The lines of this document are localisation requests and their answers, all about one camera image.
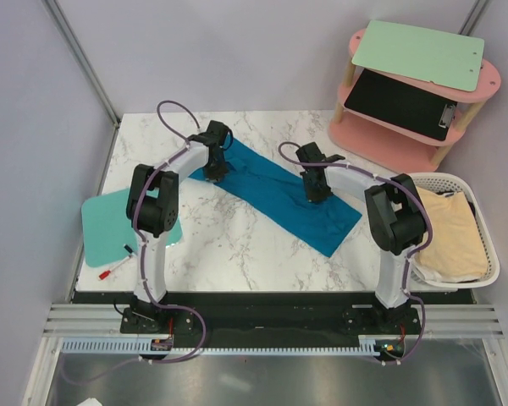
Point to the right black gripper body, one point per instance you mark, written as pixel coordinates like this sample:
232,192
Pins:
315,193

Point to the aluminium extrusion rail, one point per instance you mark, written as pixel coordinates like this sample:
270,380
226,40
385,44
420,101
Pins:
443,321

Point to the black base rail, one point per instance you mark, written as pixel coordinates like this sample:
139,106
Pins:
265,319

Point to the aluminium frame post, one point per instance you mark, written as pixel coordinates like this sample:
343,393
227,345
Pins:
65,29
472,18

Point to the aluminium frame post left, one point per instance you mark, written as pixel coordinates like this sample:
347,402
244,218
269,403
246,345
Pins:
65,29

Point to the black clipboard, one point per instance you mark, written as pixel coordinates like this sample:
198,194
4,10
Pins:
402,105

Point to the beige t shirt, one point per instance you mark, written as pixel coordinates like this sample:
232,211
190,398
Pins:
456,253

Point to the blue t shirt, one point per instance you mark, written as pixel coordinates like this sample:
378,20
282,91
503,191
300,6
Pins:
279,194

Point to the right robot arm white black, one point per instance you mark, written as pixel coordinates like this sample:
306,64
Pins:
396,217

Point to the aluminium frame post right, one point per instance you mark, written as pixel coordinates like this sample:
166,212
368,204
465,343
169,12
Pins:
472,18

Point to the green board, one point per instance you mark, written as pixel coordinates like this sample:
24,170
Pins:
434,56

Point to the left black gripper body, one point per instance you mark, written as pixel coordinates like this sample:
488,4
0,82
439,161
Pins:
216,170

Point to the white cable duct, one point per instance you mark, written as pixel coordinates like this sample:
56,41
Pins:
152,346

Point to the pink three tier shelf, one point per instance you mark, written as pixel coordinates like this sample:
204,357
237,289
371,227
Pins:
399,149

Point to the white paper scrap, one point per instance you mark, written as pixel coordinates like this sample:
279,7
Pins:
90,402

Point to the teal cutting board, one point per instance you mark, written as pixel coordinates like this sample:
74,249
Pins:
107,229

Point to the white laundry basket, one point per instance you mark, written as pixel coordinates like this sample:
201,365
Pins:
444,183

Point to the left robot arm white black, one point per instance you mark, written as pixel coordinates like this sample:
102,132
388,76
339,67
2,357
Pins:
153,203

